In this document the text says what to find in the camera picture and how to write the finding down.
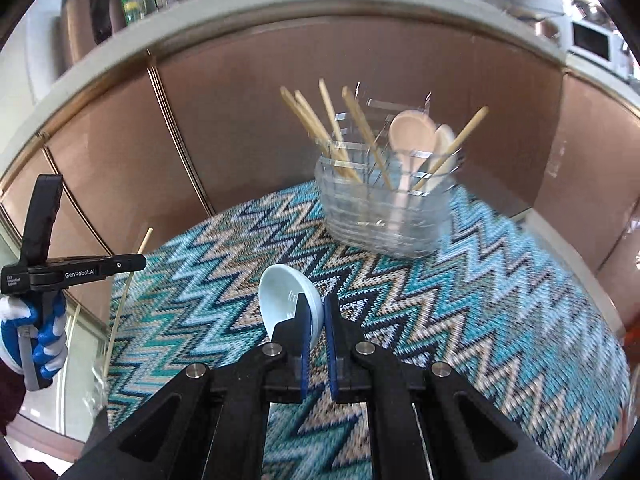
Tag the copper rice cooker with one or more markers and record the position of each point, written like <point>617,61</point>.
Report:
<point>542,27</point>

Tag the white microwave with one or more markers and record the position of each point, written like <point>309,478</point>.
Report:
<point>590,40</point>

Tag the white ceramic spoon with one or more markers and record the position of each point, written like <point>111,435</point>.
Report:
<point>280,295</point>

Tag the large wooden spoon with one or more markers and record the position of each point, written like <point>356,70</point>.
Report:
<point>412,132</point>

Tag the clear bottle green label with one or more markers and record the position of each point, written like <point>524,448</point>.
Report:
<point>133,5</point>

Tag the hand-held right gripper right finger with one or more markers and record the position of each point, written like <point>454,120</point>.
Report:
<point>328,350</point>

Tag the steel pot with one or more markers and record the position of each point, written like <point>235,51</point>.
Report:
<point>590,10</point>

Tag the zigzag patterned mat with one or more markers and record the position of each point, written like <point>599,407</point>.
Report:
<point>450,320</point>

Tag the wooden chopstick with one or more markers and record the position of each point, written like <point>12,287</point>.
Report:
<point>330,107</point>
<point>465,132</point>
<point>145,242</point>
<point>318,121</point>
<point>362,125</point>
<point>305,120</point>

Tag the person's left hand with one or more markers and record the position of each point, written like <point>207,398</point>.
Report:
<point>54,347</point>

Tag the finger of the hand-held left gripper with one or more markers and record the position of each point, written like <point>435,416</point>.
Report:
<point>125,264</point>

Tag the dark sauce bottle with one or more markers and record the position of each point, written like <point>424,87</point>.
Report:
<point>100,5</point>

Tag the small wooden spoon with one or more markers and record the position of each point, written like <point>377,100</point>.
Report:
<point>446,142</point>

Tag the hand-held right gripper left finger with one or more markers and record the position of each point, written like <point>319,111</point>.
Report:
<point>304,350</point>

